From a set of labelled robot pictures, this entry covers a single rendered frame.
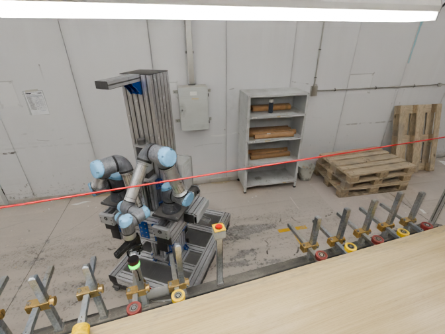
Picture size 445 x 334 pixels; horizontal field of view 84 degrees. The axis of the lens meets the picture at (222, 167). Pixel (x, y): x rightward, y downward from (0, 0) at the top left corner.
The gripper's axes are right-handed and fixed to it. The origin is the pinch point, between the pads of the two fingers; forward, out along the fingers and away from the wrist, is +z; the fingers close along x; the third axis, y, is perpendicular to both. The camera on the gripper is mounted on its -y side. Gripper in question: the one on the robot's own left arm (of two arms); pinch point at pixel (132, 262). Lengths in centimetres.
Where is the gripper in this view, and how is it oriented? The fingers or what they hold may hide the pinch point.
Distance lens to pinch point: 178.3
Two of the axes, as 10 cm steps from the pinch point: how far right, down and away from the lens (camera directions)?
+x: -6.1, -3.7, 7.0
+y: 7.9, -3.0, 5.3
